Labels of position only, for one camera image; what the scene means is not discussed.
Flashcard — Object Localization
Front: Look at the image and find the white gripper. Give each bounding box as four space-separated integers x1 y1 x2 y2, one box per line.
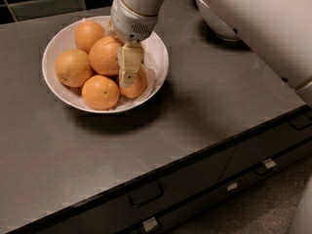
105 0 159 88

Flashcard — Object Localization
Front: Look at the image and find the orange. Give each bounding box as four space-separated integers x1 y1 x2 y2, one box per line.
111 33 125 46
74 20 104 53
82 75 120 110
120 64 148 99
55 49 94 88
89 36 122 76

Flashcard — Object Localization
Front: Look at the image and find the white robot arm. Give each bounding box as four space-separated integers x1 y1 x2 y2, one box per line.
111 0 312 106

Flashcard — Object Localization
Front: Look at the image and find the large white bowl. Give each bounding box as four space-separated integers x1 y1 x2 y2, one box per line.
42 19 169 114

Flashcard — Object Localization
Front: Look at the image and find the white bowl with strawberries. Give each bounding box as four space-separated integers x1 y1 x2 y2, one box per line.
195 0 241 42

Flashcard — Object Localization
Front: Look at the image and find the left dark drawer front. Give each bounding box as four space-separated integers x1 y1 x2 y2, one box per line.
8 146 234 234

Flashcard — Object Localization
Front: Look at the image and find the dark drawer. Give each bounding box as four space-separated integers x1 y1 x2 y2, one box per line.
8 146 234 234
119 141 311 234
220 106 312 180

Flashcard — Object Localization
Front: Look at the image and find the lower dark drawer front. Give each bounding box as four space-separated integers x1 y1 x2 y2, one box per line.
119 141 311 234

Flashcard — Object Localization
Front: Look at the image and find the right dark drawer front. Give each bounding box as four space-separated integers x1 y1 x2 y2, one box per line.
220 106 312 180

